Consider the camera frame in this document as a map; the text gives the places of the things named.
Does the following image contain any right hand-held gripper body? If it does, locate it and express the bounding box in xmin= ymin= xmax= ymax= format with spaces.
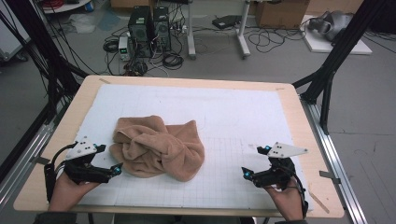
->
xmin=250 ymin=142 xmax=309 ymax=189

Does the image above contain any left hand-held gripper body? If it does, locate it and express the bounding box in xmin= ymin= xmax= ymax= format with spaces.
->
xmin=64 ymin=135 xmax=112 ymax=185

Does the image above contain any tan terry towel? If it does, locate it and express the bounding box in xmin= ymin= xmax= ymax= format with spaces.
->
xmin=108 ymin=115 xmax=205 ymax=183

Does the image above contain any person's right hand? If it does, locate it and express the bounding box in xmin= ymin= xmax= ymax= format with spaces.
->
xmin=264 ymin=180 xmax=304 ymax=220

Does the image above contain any person's left hand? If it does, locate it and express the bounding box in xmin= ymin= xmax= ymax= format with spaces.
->
xmin=48 ymin=172 xmax=101 ymax=213

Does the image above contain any thin wooden stick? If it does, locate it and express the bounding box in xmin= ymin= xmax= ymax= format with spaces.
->
xmin=307 ymin=189 xmax=331 ymax=215

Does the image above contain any grey metal clamp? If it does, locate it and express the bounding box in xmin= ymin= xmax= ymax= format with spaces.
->
xmin=318 ymin=170 xmax=342 ymax=185

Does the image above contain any white foam mat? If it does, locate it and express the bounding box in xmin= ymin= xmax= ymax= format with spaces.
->
xmin=73 ymin=83 xmax=315 ymax=213

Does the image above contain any white bench power supply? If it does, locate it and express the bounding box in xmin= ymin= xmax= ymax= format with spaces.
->
xmin=118 ymin=35 xmax=132 ymax=62

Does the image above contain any white floor board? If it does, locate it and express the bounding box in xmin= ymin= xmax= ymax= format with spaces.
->
xmin=300 ymin=14 xmax=373 ymax=55

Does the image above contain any white stand leg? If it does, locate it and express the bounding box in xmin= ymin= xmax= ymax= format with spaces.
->
xmin=186 ymin=0 xmax=197 ymax=60
xmin=237 ymin=0 xmax=251 ymax=60

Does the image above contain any clear plastic bag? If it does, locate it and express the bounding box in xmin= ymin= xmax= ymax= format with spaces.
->
xmin=68 ymin=12 xmax=96 ymax=35

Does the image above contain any black computer tower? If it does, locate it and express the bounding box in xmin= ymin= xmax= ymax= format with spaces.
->
xmin=152 ymin=7 xmax=172 ymax=52
xmin=128 ymin=6 xmax=153 ymax=59

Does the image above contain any flat black device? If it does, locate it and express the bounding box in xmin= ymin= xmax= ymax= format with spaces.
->
xmin=212 ymin=14 xmax=242 ymax=31

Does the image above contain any large cardboard box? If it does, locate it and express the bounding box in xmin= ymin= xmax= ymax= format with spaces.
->
xmin=255 ymin=0 xmax=311 ymax=30

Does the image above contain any white round table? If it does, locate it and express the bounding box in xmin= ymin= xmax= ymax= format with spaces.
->
xmin=41 ymin=0 xmax=92 ymax=15

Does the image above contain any grey machine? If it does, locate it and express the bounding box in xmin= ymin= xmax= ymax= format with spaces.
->
xmin=307 ymin=10 xmax=354 ymax=41

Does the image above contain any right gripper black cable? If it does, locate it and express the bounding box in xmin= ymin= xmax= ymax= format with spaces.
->
xmin=289 ymin=172 xmax=309 ymax=218

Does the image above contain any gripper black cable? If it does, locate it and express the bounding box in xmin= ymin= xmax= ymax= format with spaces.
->
xmin=43 ymin=141 xmax=78 ymax=203
xmin=289 ymin=172 xmax=309 ymax=218

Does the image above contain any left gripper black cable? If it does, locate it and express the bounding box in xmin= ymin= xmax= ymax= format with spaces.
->
xmin=43 ymin=141 xmax=78 ymax=203

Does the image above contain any aluminium rail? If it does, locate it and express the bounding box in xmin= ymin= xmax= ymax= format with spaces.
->
xmin=0 ymin=102 xmax=69 ymax=213
xmin=300 ymin=96 xmax=370 ymax=224

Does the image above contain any coiled black cable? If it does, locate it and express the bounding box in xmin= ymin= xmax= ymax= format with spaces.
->
xmin=162 ymin=52 xmax=185 ymax=71
xmin=102 ymin=38 xmax=120 ymax=53

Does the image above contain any loose black floor cable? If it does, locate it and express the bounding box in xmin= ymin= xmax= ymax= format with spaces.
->
xmin=248 ymin=27 xmax=307 ymax=54

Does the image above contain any black frame post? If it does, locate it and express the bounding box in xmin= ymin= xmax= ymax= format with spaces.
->
xmin=6 ymin=0 xmax=90 ymax=122
xmin=292 ymin=0 xmax=389 ymax=134

